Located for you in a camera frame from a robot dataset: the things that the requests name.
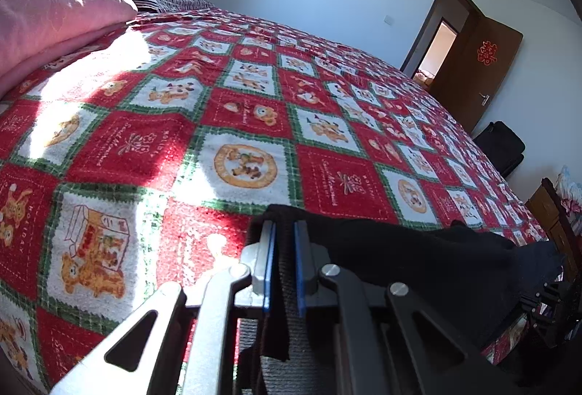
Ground brown wooden door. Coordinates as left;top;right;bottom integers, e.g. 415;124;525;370
430;11;523;134

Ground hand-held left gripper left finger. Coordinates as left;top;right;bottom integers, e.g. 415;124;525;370
49;220;277;395

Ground black bag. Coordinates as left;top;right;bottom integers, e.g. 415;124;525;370
473;121;527;177

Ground pink pillow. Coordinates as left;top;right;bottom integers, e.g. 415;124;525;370
0;0;138;98

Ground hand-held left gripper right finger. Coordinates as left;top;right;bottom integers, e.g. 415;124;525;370
294;220;515;395

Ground black pants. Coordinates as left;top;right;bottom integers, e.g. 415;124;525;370
236;204;567;395

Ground brown wooden furniture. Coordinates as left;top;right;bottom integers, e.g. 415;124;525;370
525;177;582;282

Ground red printed checkered blanket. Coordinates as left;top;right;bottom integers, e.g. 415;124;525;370
0;6;553;395

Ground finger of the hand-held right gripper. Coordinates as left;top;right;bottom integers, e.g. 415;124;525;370
521;279;582;348

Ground red door decoration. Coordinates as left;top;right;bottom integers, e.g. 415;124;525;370
477;40;498;65

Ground dark brown door frame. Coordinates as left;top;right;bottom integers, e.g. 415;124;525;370
400;0;483;80

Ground floral cloth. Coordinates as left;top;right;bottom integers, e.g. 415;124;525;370
557;164;582;214

